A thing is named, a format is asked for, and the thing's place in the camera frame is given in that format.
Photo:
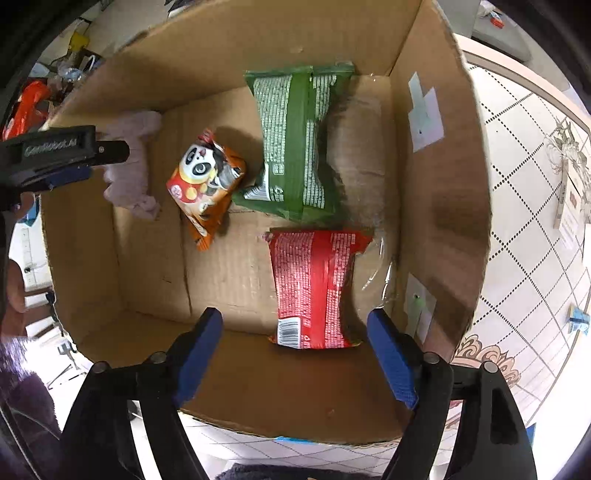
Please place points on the cardboard box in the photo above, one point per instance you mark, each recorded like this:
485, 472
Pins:
240, 286

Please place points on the red snack packet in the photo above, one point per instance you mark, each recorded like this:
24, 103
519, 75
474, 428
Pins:
314, 286

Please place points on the red plastic bag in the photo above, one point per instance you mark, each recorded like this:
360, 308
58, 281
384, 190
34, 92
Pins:
27, 108

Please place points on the green snack packet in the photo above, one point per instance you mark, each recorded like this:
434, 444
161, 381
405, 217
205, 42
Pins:
295, 147

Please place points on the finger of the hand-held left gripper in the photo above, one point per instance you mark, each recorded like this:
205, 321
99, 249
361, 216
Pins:
87, 154

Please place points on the dark fuzzy cloth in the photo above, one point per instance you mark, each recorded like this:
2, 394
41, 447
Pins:
27, 406

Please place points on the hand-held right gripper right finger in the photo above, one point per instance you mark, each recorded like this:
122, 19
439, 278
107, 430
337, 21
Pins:
392, 355

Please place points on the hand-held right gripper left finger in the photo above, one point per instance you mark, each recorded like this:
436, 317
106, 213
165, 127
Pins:
201, 355

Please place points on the paper card with red print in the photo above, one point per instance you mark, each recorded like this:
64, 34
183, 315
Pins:
571, 207

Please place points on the small blue object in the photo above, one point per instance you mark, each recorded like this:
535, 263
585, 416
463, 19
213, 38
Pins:
579, 319

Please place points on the orange panda snack packet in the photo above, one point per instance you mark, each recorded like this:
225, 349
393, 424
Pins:
203, 189

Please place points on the pink plush toy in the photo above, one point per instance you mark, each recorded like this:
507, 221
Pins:
134, 161

